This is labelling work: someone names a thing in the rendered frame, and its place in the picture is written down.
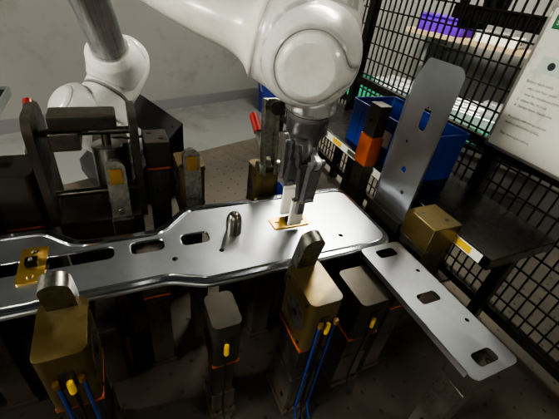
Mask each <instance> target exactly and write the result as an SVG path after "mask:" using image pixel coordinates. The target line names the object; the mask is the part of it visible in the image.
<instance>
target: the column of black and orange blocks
mask: <svg viewBox="0 0 559 419"><path fill-rule="evenodd" d="M391 110H392V107H391V106H390V105H388V104H386V103H384V102H382V101H371V104H370V107H369V113H368V115H367V119H366V121H365V125H364V130H363V131H362V132H361V135H360V137H359V143H358V146H357V150H356V152H355V156H354V159H355V161H354V166H353V169H352V172H351V175H350V178H349V183H348V184H347V185H346V188H345V193H346V194H347V195H348V196H349V197H350V198H351V199H352V200H353V201H354V202H355V203H356V204H357V205H358V206H359V207H360V208H362V205H363V202H364V198H365V195H366V192H367V191H366V189H367V185H368V182H369V178H370V176H371V173H372V170H373V166H374V165H375V164H376V161H377V159H378V154H379V152H380V149H381V146H382V144H383V134H384V132H385V129H386V126H387V124H388V118H389V116H390V113H391Z"/></svg>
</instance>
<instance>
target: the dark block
mask: <svg viewBox="0 0 559 419"><path fill-rule="evenodd" d="M141 138H142V145H143V153H144V157H145V161H146V167H147V172H148V179H149V186H150V194H151V208H152V215H153V223H154V229H157V228H159V227H161V226H162V225H163V224H165V223H166V222H167V221H168V220H169V219H171V218H172V206H171V183H170V172H169V169H170V168H171V154H170V142H169V140H168V138H167V135H166V132H165V130H164V129H157V130H141Z"/></svg>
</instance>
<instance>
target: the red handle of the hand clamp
mask: <svg viewBox="0 0 559 419"><path fill-rule="evenodd" d="M250 121H251V125H252V127H253V131H254V133H255V136H256V139H257V142H258V145H259V148H260V138H261V124H260V118H259V116H258V113H257V112H251V113H250ZM272 168H273V164H271V161H270V157H269V156H266V170H271V169H272Z"/></svg>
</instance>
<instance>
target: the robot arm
mask: <svg viewBox="0 0 559 419"><path fill-rule="evenodd" d="M67 1H68V3H69V5H70V7H71V9H72V12H73V14H74V16H75V18H76V20H77V23H78V25H79V27H80V28H81V30H82V33H83V36H84V37H85V39H86V41H87V43H86V45H85V47H84V56H85V62H86V72H87V75H86V78H85V80H84V81H83V83H82V84H80V83H77V82H73V83H67V84H66V85H64V86H60V87H59V88H57V89H56V90H55V91H54V92H53V93H52V95H51V97H50V99H49V102H48V106H47V107H79V106H113V107H114V108H115V113H116V124H117V126H128V123H127V117H126V105H125V101H133V104H134V103H135V101H136V99H137V97H138V96H139V95H140V93H141V90H142V88H143V86H144V85H145V83H146V79H147V77H148V75H149V71H150V59H149V55H148V53H147V51H146V49H145V48H144V47H143V46H142V45H141V44H140V43H139V42H138V41H137V40H136V39H135V38H133V37H130V36H127V35H123V34H122V32H121V27H120V24H119V22H118V19H117V16H116V11H115V8H114V6H113V3H112V0H67ZM141 1H143V2H144V3H145V4H147V5H149V6H150V7H153V8H154V9H155V10H157V11H158V12H160V13H162V14H164V15H165V16H167V17H168V18H170V19H171V20H173V21H175V22H177V23H179V24H180V25H181V26H183V27H185V28H187V29H188V30H190V31H192V32H194V33H195V34H197V35H199V36H201V37H203V38H205V39H207V40H209V41H211V42H213V43H215V44H217V45H219V46H220V47H223V48H224V49H226V50H228V51H229V52H232V53H233V54H235V55H236V56H237V57H238V58H239V59H240V61H241V62H242V63H243V65H244V67H245V70H246V73H247V76H248V77H250V78H252V79H254V80H256V81H257V82H258V83H260V84H261V85H263V86H265V87H266V88H267V89H269V90H270V91H271V92H272V93H273V94H274V95H275V96H276V97H278V98H279V99H280V100H281V101H283V102H284V103H285V106H286V108H287V109H288V110H289V111H288V115H287V121H286V130H287V131H288V132H284V133H283V150H282V158H281V166H280V173H279V177H280V178H281V179H283V185H284V189H283V194H282V200H281V205H280V211H279V213H280V214H289V218H288V222H287V225H288V226H291V225H297V224H301V220H302V216H303V213H304V206H305V204H306V203H311V202H313V201H314V196H315V192H316V190H317V186H318V183H319V177H320V175H321V171H322V170H323V168H324V167H325V164H326V162H325V160H321V159H320V158H319V155H318V153H319V141H320V140H321V139H323V138H324V137H325V136H326V134H327V130H328V126H329V119H330V117H331V116H333V115H334V114H335V112H336V108H337V105H338V100H339V98H340V97H341V96H342V95H343V94H344V93H345V92H346V91H347V90H348V89H349V88H350V87H351V85H352V83H353V82H354V79H355V77H356V76H357V74H358V72H359V68H360V65H361V61H362V56H363V41H362V36H361V29H362V16H363V10H364V0H141Z"/></svg>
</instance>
